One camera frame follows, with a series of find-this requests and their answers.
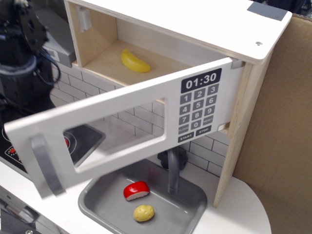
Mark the red toy cheese wedge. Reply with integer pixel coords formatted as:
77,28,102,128
123,181,150,201

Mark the brown cardboard panel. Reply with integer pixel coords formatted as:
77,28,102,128
234,15,312,234

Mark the yellow toy banana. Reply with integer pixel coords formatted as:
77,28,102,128
121,49,151,73

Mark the yellow toy potato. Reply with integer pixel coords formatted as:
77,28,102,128
133,204,155,222

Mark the white toy microwave door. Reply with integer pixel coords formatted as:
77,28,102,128
4,58,245,197

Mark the wooden toy microwave cabinet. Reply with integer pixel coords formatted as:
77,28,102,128
65,0,292,207

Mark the grey tape patch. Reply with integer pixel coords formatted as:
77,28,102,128
247,2,288,21

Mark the black toy stovetop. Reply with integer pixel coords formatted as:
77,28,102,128
0,116,106,178

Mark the grey range hood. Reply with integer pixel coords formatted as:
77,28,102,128
36,7,76,68

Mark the grey toy sink basin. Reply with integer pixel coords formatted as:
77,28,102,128
78,159,207,234

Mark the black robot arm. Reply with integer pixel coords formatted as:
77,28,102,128
0,0,60,118

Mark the dark grey toy faucet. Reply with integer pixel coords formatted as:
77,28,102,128
157,147,188,195

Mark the grey oven front handle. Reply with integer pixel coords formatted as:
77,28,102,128
0,187,67,234

